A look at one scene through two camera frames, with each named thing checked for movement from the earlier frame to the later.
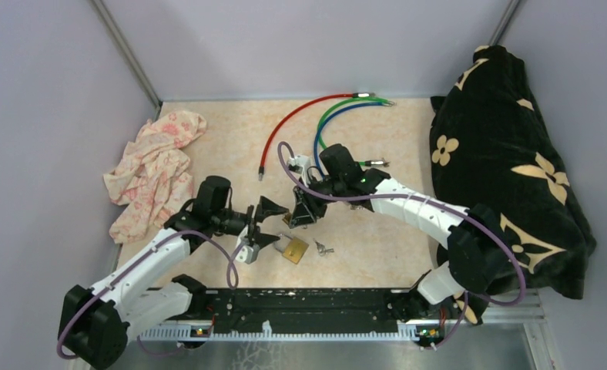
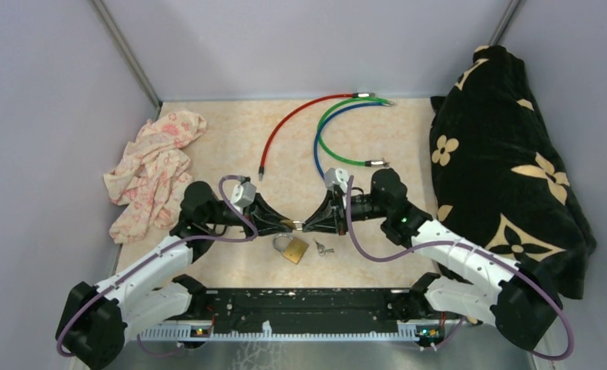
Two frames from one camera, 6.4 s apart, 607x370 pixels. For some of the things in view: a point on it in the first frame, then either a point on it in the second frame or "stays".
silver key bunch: x=321 y=248 stays
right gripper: x=301 y=215 -> x=330 y=216
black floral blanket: x=493 y=143 stays
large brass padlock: x=291 y=248 stays
